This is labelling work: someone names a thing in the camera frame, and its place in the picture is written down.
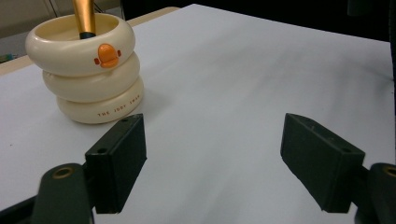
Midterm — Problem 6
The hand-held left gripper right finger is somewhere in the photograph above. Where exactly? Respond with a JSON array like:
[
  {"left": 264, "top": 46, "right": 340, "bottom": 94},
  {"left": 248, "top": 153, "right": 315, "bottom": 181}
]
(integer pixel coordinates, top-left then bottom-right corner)
[{"left": 279, "top": 112, "right": 366, "bottom": 215}]

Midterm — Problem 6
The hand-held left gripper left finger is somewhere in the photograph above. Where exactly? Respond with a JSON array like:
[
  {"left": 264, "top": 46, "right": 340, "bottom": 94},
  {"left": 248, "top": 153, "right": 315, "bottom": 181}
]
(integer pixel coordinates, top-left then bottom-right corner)
[{"left": 84, "top": 113, "right": 148, "bottom": 215}]

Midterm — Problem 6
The cream ringed brush holder cup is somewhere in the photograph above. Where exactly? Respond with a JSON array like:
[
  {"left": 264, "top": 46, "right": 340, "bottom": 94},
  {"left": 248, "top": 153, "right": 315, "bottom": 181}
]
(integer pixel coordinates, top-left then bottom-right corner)
[{"left": 24, "top": 12, "right": 146, "bottom": 125}]

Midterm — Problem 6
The gold and black makeup brush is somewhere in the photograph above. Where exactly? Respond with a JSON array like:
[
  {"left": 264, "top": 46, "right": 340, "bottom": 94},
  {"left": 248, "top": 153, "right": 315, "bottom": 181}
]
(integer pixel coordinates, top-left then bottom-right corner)
[{"left": 71, "top": 0, "right": 97, "bottom": 40}]

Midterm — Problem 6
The white table sheet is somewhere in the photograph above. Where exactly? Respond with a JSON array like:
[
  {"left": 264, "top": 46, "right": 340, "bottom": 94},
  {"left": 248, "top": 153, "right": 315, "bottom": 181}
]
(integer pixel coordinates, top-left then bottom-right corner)
[{"left": 0, "top": 3, "right": 395, "bottom": 224}]

